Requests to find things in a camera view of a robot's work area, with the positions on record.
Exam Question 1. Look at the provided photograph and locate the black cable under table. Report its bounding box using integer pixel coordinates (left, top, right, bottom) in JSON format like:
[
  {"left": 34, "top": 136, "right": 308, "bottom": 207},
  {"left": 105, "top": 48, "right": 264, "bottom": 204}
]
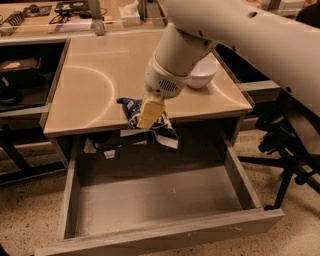
[{"left": 87, "top": 131, "right": 128, "bottom": 152}]

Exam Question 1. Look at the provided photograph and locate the white tag under table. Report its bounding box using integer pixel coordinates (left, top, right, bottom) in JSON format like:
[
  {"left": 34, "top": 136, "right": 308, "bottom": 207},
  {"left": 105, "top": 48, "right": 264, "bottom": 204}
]
[{"left": 104, "top": 150, "right": 115, "bottom": 159}]

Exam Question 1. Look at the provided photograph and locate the open grey wooden drawer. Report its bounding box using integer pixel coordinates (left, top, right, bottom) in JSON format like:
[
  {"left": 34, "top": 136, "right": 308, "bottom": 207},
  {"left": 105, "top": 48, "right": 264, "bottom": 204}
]
[{"left": 35, "top": 130, "right": 284, "bottom": 256}]

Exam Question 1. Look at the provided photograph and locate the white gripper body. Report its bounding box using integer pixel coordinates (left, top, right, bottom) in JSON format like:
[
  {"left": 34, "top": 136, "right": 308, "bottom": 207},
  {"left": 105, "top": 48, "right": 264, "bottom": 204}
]
[{"left": 144, "top": 54, "right": 191, "bottom": 99}]

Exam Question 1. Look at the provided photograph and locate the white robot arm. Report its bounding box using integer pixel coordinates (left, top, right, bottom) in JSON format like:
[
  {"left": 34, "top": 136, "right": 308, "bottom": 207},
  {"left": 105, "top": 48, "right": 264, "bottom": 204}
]
[{"left": 137, "top": 0, "right": 320, "bottom": 129}]

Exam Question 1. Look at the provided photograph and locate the wooden table cabinet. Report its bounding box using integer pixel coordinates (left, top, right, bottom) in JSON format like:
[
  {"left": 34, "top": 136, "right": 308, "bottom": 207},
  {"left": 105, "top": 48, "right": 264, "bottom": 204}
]
[{"left": 44, "top": 30, "right": 252, "bottom": 164}]

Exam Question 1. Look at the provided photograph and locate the white tissue box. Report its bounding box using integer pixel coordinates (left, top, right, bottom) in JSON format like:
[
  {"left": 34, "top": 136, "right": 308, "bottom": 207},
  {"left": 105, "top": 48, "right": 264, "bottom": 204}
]
[{"left": 119, "top": 0, "right": 140, "bottom": 26}]

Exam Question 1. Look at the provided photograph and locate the white bowl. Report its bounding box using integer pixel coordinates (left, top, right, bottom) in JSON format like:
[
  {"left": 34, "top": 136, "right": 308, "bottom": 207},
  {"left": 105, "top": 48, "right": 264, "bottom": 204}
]
[{"left": 187, "top": 58, "right": 218, "bottom": 89}]

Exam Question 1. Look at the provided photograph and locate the blue Kettle chip bag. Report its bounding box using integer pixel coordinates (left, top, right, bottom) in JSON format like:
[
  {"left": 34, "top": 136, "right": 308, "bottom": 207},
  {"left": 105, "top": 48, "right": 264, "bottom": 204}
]
[{"left": 117, "top": 97, "right": 179, "bottom": 149}]

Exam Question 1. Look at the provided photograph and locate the black office chair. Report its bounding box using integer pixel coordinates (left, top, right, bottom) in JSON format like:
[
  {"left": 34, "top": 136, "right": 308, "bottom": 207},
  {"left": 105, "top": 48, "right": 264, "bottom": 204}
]
[{"left": 239, "top": 90, "right": 320, "bottom": 210}]

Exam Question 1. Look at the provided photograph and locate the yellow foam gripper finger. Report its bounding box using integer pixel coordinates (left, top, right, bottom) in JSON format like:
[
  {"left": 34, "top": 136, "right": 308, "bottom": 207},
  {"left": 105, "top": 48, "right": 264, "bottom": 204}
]
[{"left": 137, "top": 95, "right": 165, "bottom": 129}]

